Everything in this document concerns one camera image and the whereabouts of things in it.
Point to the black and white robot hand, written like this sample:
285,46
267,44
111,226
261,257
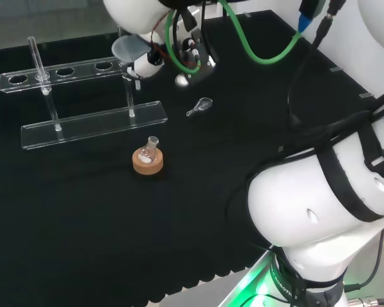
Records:
134,16

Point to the clear plastic funnel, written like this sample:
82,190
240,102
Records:
124,48

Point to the small glass weighing funnel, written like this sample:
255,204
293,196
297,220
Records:
202,104

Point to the clear acrylic funnel stand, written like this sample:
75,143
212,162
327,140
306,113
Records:
92,123

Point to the glass round-bottom flask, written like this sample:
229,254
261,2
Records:
147,153

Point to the black bench cloth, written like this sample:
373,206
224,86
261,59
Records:
83,224

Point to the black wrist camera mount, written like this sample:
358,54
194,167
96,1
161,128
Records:
204,60

